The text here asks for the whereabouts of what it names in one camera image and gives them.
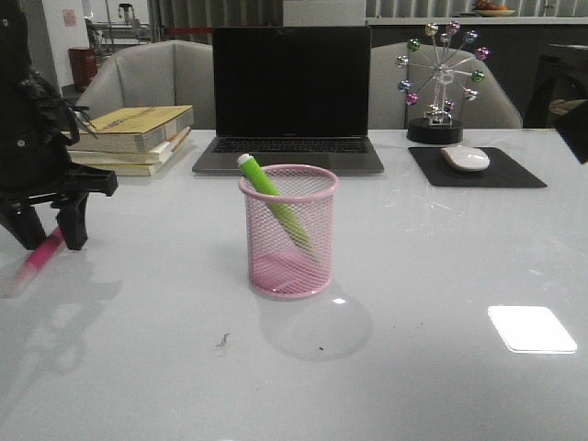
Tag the right grey chair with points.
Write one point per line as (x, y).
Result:
(493, 109)

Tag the white computer mouse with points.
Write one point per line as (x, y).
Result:
(465, 158)

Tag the fruit bowl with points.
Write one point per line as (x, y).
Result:
(486, 8)

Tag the grey open laptop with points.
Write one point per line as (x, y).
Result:
(291, 95)

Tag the red bin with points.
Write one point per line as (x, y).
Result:
(84, 66)

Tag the green highlighter pen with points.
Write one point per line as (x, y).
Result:
(282, 211)

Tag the ferris wheel desk ornament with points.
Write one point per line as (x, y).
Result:
(443, 72)

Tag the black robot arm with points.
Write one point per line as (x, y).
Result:
(37, 127)

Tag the black mouse pad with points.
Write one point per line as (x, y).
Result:
(503, 171)

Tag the pink mesh pen holder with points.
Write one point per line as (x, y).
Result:
(277, 267)

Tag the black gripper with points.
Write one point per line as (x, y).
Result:
(70, 194)

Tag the middle book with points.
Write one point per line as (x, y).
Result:
(90, 157)

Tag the pink highlighter pen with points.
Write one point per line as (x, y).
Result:
(15, 278)

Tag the grey chair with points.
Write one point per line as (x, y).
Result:
(173, 72)
(493, 109)

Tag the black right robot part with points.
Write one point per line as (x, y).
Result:
(572, 126)

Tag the left grey chair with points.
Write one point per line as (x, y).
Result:
(173, 72)

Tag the top yellow book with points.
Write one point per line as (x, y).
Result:
(134, 129)

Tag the bottom book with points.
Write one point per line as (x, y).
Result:
(143, 165)

